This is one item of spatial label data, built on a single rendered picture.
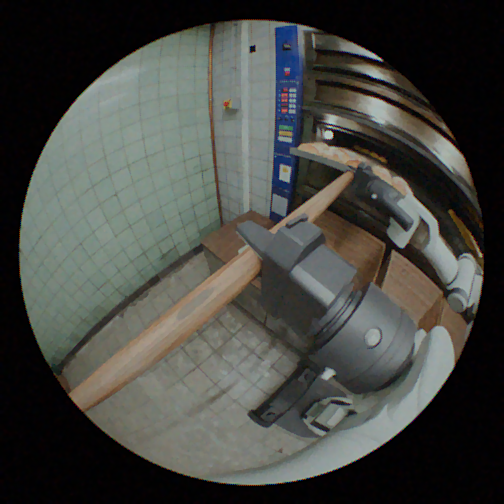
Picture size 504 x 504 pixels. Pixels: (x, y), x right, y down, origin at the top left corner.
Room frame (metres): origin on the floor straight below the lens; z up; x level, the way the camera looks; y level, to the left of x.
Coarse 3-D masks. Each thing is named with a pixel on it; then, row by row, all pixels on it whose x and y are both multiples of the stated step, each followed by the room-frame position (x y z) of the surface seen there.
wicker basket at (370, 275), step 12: (336, 216) 0.72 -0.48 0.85; (324, 228) 0.73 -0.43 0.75; (336, 228) 0.69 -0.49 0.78; (360, 228) 0.62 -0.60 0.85; (336, 240) 0.66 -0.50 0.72; (360, 240) 0.59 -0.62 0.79; (372, 240) 0.55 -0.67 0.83; (336, 252) 0.62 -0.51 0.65; (348, 252) 0.59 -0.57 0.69; (360, 252) 0.55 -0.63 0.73; (372, 252) 0.51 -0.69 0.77; (360, 264) 0.51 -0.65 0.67; (372, 264) 0.48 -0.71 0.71; (360, 276) 0.47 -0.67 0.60; (372, 276) 0.36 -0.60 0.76; (360, 288) 0.38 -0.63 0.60
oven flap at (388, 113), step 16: (320, 96) 0.89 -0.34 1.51; (336, 96) 0.84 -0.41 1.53; (352, 96) 0.79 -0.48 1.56; (368, 96) 0.75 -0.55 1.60; (368, 112) 0.71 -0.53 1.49; (384, 112) 0.67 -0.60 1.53; (400, 112) 0.63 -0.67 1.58; (400, 128) 0.58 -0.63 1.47; (416, 128) 0.55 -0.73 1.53; (432, 128) 0.50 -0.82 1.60; (432, 144) 0.48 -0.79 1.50; (448, 144) 0.43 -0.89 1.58; (448, 160) 0.40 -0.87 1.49; (464, 160) 0.34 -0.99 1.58; (464, 176) 0.31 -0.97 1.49
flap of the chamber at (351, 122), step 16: (320, 112) 0.75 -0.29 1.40; (336, 112) 0.70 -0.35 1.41; (352, 128) 0.78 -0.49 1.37; (368, 128) 0.63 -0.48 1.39; (384, 128) 0.56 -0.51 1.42; (400, 144) 0.54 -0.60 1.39; (416, 160) 0.55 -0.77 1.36; (432, 160) 0.40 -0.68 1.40; (448, 176) 0.33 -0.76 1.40; (464, 192) 0.25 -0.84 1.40; (480, 224) 0.14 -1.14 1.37
